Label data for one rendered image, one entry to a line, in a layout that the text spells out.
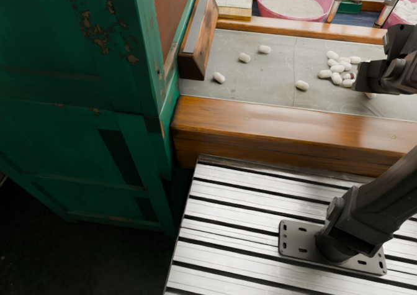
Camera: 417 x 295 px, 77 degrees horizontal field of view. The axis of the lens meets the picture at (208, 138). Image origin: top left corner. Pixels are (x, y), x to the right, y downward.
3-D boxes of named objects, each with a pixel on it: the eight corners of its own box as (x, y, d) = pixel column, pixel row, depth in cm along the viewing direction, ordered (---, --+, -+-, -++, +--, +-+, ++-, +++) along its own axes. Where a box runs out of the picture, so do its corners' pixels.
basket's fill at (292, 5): (322, 41, 89) (329, 27, 85) (256, 35, 91) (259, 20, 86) (316, 7, 102) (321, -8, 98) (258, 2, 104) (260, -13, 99)
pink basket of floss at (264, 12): (339, 29, 96) (352, 3, 88) (286, 54, 86) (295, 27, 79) (287, -3, 108) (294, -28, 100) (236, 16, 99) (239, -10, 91)
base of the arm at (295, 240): (289, 205, 48) (288, 245, 44) (403, 226, 47) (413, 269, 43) (278, 219, 55) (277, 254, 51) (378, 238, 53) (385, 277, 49)
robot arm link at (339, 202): (339, 192, 44) (331, 222, 41) (394, 217, 42) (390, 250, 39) (324, 206, 49) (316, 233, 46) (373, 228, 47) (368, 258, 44)
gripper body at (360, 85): (357, 61, 60) (374, 59, 53) (403, 66, 60) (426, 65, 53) (350, 89, 62) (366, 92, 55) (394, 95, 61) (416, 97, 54)
